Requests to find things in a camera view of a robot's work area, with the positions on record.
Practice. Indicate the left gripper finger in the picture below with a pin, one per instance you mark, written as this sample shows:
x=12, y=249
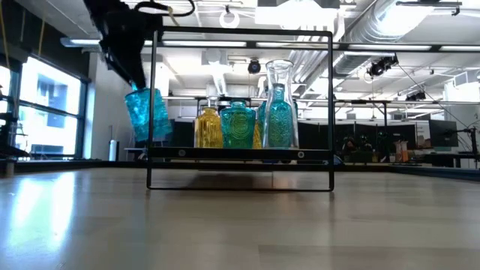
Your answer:
x=125, y=65
x=137, y=69

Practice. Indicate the short blue embossed glass vase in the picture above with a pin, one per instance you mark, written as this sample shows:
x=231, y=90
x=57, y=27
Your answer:
x=238, y=125

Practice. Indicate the tall blue embossed glass vase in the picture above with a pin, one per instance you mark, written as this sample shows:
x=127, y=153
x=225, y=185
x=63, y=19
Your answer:
x=261, y=120

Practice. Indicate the yellow hobnail glass vase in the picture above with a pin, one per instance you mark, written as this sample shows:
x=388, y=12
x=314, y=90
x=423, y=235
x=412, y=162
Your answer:
x=257, y=140

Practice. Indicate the white cylinder bin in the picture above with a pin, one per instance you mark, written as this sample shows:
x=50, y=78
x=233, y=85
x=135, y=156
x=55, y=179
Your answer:
x=113, y=150

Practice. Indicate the large window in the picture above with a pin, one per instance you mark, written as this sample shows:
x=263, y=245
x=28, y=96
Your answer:
x=48, y=112

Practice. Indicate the black equipment stand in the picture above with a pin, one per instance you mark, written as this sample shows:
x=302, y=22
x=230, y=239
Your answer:
x=7, y=150

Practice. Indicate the person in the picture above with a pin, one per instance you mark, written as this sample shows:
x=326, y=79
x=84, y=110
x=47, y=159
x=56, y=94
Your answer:
x=350, y=145

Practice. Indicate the black ceiling spotlight cluster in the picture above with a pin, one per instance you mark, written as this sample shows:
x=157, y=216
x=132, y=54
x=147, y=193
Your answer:
x=382, y=65

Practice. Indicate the orange object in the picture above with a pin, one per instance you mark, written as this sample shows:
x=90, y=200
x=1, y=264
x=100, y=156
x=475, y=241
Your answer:
x=402, y=152

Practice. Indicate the black computer monitor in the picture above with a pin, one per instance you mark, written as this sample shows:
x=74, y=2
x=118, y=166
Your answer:
x=443, y=133

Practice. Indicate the dark background desk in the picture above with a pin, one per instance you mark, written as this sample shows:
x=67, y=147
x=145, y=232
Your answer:
x=450, y=155

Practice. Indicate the black aluminium table frame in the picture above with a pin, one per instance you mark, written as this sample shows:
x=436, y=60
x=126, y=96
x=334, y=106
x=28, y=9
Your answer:
x=75, y=164

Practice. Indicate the black ceiling camera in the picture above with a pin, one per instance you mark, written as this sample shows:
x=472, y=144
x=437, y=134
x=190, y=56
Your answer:
x=254, y=66

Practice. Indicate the wooden shelf black metal frame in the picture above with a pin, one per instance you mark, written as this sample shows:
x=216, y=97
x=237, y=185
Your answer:
x=240, y=153

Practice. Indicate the silver ventilation duct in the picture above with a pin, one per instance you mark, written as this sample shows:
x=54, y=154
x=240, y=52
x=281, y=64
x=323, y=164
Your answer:
x=375, y=41

